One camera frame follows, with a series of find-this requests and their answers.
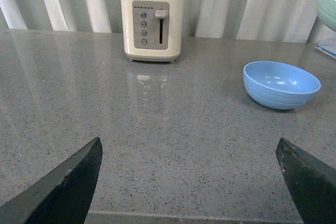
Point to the white curtain backdrop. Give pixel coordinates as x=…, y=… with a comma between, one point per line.
x=267, y=20

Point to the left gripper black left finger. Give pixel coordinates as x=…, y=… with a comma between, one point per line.
x=62, y=196

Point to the green bowl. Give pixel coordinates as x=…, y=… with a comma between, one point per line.
x=326, y=13

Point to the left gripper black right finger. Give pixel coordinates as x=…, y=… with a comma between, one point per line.
x=310, y=181

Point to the blue bowl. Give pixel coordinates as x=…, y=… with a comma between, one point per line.
x=278, y=85

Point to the clear plastic food container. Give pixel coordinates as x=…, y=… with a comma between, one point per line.
x=327, y=46

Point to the cream two-slot toaster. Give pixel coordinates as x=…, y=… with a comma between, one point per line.
x=152, y=29

